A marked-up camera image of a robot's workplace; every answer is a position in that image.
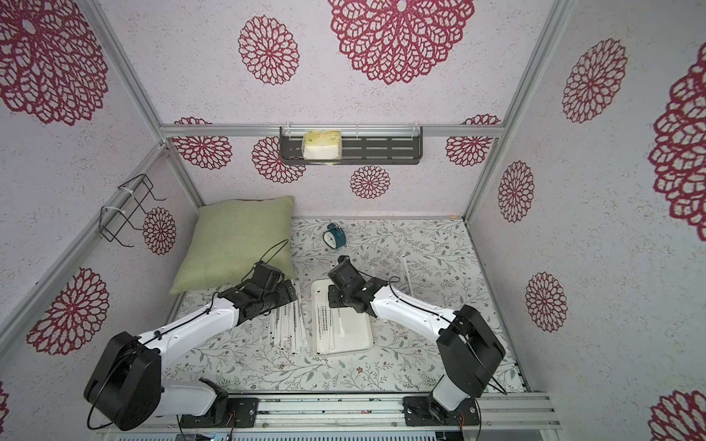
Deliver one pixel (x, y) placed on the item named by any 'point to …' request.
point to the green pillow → (230, 238)
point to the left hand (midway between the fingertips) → (286, 294)
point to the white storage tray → (336, 331)
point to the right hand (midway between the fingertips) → (332, 291)
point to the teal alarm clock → (335, 236)
